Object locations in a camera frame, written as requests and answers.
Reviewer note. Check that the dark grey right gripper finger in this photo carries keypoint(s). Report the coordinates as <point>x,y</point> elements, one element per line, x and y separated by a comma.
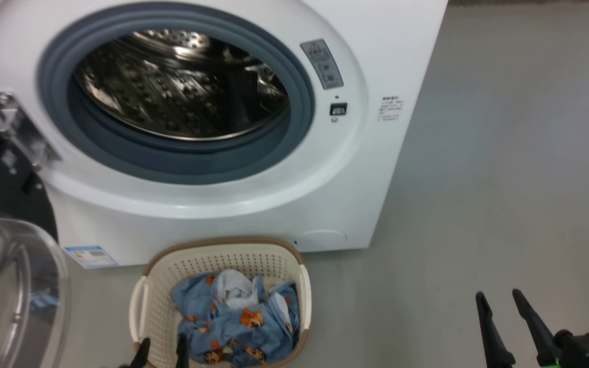
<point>537,332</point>
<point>491,337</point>

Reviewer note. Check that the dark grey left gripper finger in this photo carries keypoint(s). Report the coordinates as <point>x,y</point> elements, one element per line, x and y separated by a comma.
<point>182,352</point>
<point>142,355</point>

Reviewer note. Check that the blue fox print garment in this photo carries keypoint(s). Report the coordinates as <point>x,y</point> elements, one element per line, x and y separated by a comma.
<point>238,337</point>

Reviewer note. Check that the cream garment with black scribbles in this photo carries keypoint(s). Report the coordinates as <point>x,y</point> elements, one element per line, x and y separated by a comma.
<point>233,289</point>

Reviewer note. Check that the black glass washing machine door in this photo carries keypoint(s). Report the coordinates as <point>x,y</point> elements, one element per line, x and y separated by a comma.
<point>3,194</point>

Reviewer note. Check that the cream perforated laundry basket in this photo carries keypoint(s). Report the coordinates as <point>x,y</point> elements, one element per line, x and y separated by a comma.
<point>172,266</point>

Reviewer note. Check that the grey rubber door gasket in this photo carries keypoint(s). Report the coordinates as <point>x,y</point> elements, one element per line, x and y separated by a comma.
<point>182,163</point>

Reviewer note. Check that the metal door hinge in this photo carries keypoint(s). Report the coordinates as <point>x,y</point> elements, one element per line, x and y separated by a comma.
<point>18,128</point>

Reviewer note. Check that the black door latch socket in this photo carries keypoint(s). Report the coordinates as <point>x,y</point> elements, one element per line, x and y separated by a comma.
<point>338,109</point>

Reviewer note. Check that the white washing machine body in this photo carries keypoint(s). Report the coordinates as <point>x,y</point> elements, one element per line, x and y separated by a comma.
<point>376,61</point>

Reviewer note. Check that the blue energy label sticker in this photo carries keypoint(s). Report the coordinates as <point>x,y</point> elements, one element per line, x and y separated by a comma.
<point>91,257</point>

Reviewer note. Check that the round white filter cover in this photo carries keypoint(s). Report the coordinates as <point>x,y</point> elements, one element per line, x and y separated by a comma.
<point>322,239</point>

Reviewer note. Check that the small printed text label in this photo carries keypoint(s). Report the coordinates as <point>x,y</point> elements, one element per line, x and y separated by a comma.
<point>391,108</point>

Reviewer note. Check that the perforated steel drum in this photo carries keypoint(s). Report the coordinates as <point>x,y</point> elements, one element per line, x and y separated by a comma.
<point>172,87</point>

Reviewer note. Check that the grey warning sticker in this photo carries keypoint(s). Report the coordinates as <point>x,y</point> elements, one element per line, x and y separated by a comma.
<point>322,64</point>

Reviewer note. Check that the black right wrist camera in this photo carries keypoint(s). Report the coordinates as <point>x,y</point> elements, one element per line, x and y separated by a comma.
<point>588,350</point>

